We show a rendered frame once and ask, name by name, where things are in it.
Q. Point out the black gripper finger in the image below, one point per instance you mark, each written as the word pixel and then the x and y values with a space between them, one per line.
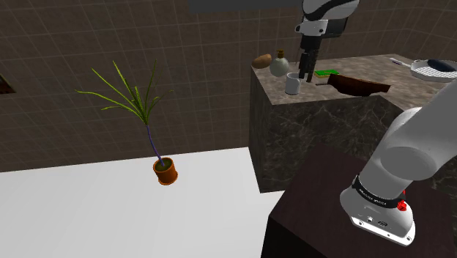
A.
pixel 312 66
pixel 302 66

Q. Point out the white frying pan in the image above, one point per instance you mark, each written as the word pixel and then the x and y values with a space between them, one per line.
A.
pixel 425 73

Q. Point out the dark brown wooden tray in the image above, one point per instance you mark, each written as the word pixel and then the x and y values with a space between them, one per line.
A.
pixel 357 87

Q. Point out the dark maroon robot stand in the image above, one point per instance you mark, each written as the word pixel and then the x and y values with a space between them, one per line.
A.
pixel 314 214

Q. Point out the green sponge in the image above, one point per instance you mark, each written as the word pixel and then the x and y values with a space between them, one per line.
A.
pixel 325 73

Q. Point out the white mug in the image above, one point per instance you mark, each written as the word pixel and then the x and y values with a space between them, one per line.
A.
pixel 292 87

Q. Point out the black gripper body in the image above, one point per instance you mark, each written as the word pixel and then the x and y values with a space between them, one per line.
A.
pixel 310 43

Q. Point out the green plant in orange pot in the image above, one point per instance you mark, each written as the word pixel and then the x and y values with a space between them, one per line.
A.
pixel 166 171

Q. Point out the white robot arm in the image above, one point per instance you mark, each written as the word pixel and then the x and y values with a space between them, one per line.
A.
pixel 400 157

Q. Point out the brown potato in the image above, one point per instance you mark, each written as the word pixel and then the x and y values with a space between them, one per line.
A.
pixel 261 61

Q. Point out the pale green soap dispenser bottle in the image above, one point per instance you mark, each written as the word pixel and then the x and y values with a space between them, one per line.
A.
pixel 279 66

